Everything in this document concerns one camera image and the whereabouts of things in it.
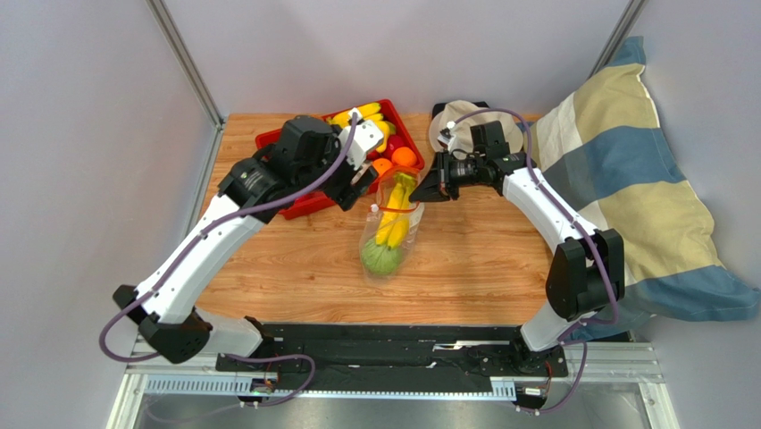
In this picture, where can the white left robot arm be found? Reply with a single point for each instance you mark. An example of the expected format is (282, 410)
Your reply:
(309, 155)

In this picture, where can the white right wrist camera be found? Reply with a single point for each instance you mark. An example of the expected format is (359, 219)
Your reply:
(449, 140)

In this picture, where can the green cabbage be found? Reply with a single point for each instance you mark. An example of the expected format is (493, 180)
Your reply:
(380, 260)

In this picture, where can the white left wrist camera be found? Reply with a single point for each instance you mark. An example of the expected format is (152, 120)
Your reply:
(361, 137)

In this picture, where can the red plastic tray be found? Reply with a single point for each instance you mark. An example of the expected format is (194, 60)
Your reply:
(317, 201)

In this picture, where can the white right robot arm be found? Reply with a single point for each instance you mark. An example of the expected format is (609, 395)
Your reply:
(587, 270)

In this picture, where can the clear zip top bag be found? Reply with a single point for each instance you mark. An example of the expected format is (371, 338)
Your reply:
(372, 220)

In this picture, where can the black object under hat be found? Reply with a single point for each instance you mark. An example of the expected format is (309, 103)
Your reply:
(439, 107)

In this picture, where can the yellow banana in tray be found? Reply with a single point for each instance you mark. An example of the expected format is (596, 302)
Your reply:
(370, 111)

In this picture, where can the beige bucket hat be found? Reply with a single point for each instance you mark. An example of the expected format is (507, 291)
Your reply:
(455, 109)

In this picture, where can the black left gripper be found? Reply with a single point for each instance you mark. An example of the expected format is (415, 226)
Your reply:
(347, 196)

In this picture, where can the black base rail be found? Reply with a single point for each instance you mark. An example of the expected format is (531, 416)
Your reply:
(398, 358)

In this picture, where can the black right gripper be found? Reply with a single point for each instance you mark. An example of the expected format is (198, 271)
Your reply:
(444, 176)

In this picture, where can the yellow pear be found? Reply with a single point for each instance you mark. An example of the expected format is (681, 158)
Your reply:
(387, 129)

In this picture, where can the orange fruit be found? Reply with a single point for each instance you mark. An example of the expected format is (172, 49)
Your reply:
(404, 156)

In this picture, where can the small orange tangerine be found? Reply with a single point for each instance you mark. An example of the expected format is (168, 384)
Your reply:
(382, 165)

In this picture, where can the striped pillow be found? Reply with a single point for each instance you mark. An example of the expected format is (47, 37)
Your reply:
(603, 151)

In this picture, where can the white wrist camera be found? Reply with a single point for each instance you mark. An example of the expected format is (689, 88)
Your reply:
(361, 137)
(449, 140)

